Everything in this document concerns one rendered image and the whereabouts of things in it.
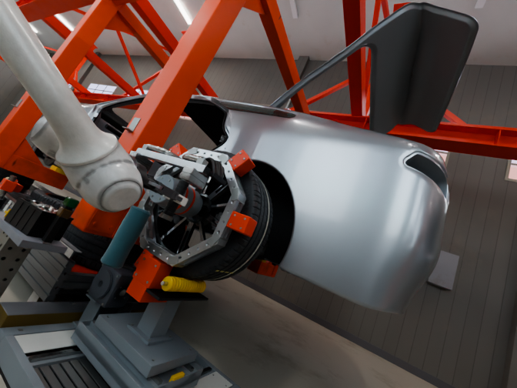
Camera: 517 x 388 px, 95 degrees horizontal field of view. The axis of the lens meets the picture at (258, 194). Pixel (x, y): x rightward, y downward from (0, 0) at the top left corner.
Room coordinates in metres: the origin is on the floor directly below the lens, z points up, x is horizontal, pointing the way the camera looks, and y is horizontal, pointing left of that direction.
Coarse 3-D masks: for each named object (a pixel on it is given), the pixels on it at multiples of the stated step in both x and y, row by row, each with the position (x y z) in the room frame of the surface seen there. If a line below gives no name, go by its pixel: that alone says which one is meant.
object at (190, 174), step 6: (186, 168) 0.83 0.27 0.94; (192, 168) 0.82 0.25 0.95; (180, 174) 0.84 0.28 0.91; (186, 174) 0.83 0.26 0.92; (192, 174) 0.82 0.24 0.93; (198, 174) 0.85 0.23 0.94; (186, 180) 0.83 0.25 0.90; (192, 180) 0.84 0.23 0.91; (198, 180) 0.86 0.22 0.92; (204, 180) 0.88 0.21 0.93; (198, 186) 0.87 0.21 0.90
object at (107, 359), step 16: (80, 336) 1.22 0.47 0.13; (96, 336) 1.23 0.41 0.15; (96, 352) 1.16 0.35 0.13; (112, 352) 1.18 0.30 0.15; (96, 368) 1.13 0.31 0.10; (112, 368) 1.10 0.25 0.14; (128, 368) 1.13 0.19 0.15; (176, 368) 1.25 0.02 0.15; (192, 368) 1.25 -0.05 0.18; (112, 384) 1.08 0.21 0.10; (128, 384) 1.04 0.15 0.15; (144, 384) 1.07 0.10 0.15; (160, 384) 1.08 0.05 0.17; (176, 384) 1.16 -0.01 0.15; (192, 384) 1.27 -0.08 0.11
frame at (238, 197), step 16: (224, 160) 1.05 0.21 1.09; (240, 192) 0.97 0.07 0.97; (144, 208) 1.22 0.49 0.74; (240, 208) 1.01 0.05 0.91; (224, 224) 0.97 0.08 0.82; (144, 240) 1.15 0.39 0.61; (208, 240) 0.99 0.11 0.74; (224, 240) 1.00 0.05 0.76; (160, 256) 1.09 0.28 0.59; (176, 256) 1.05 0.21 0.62; (192, 256) 1.02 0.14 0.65
